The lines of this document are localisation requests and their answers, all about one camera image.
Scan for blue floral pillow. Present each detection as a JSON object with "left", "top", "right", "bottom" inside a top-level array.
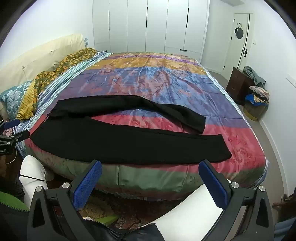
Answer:
[{"left": 0, "top": 80, "right": 35, "bottom": 117}]

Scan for white door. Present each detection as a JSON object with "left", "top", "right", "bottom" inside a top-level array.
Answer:
[{"left": 222, "top": 13, "right": 250, "bottom": 71}]

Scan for white wardrobe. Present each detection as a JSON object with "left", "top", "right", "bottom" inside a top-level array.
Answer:
[{"left": 92, "top": 0, "right": 210, "bottom": 54}]

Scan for pile of mixed clothes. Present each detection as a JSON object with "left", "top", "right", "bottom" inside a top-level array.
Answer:
[{"left": 245, "top": 85, "right": 270, "bottom": 105}]

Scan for black pants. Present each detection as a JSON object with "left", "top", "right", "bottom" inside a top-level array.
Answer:
[{"left": 29, "top": 95, "right": 232, "bottom": 166}]

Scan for colourful striped satin bedspread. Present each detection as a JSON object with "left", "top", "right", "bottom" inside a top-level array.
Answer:
[{"left": 17, "top": 51, "right": 270, "bottom": 201}]

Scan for gold laundry basket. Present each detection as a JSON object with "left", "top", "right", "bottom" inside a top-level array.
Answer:
[{"left": 243, "top": 101, "right": 269, "bottom": 121}]

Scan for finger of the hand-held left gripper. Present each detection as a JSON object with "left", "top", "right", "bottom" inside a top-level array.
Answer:
[
  {"left": 0, "top": 119, "right": 20, "bottom": 130},
  {"left": 0, "top": 130, "right": 30, "bottom": 146}
]

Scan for grey-green crumpled garment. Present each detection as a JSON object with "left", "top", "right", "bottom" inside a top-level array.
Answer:
[{"left": 243, "top": 66, "right": 266, "bottom": 87}]

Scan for yellow floral blanket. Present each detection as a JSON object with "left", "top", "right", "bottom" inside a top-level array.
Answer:
[{"left": 17, "top": 47, "right": 97, "bottom": 121}]

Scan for patterned floor rug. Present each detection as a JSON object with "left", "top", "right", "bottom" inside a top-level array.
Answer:
[{"left": 47, "top": 189, "right": 188, "bottom": 230}]

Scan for green slipper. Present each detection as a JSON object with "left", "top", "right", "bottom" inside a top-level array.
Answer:
[{"left": 92, "top": 214, "right": 120, "bottom": 226}]

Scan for black cable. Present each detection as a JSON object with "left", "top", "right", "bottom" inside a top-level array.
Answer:
[{"left": 20, "top": 175, "right": 47, "bottom": 183}]

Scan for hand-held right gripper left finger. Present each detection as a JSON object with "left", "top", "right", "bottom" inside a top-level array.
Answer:
[{"left": 26, "top": 159, "right": 103, "bottom": 241}]

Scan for person's leg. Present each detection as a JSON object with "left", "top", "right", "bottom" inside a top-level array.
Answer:
[
  {"left": 19, "top": 155, "right": 55, "bottom": 209},
  {"left": 143, "top": 179, "right": 248, "bottom": 233}
]

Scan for person's black zip jacket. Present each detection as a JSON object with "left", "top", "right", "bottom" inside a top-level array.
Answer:
[{"left": 0, "top": 177, "right": 166, "bottom": 241}]

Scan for cream padded headboard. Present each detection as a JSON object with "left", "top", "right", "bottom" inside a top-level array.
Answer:
[{"left": 0, "top": 34, "right": 84, "bottom": 93}]

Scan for white cable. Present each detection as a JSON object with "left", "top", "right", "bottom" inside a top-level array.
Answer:
[{"left": 5, "top": 148, "right": 18, "bottom": 164}]

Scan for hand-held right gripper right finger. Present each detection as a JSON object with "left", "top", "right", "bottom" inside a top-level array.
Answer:
[{"left": 198, "top": 159, "right": 274, "bottom": 241}]

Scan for person's right leg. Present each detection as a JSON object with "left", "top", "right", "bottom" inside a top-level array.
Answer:
[{"left": 143, "top": 179, "right": 248, "bottom": 233}]

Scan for person's left leg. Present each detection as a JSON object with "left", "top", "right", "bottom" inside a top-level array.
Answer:
[{"left": 19, "top": 155, "right": 55, "bottom": 209}]

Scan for dark wooden nightstand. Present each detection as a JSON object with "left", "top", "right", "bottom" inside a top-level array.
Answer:
[{"left": 226, "top": 67, "right": 255, "bottom": 103}]

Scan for brown wooden furniture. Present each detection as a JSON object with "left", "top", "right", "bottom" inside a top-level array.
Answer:
[{"left": 272, "top": 193, "right": 296, "bottom": 223}]

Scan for dark round door hanging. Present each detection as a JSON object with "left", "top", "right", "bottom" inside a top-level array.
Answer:
[{"left": 234, "top": 23, "right": 244, "bottom": 39}]

